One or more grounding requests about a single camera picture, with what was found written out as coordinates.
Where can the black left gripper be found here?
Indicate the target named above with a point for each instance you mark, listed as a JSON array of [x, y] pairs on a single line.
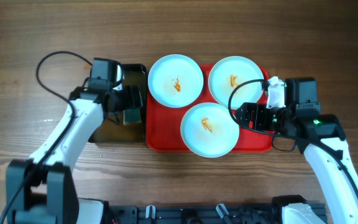
[[130, 98]]

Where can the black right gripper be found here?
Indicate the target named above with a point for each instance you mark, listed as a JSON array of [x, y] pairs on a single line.
[[260, 109]]

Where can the green yellow sponge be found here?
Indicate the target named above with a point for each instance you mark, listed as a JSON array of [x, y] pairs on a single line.
[[132, 116]]

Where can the light blue plate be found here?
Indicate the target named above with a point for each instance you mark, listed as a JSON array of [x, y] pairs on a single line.
[[230, 72], [175, 81], [208, 130]]

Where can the light blue plate bottom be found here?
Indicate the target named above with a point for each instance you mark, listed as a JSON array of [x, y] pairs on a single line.
[[208, 130]]

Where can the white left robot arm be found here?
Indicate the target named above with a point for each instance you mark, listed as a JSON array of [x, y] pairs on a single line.
[[41, 189]]

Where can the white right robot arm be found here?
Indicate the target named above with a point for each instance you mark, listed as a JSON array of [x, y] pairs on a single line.
[[292, 111]]

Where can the black water tray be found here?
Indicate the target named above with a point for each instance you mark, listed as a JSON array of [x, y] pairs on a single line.
[[127, 125]]

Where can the red serving tray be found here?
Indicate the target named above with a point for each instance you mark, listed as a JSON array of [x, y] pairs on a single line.
[[162, 130]]

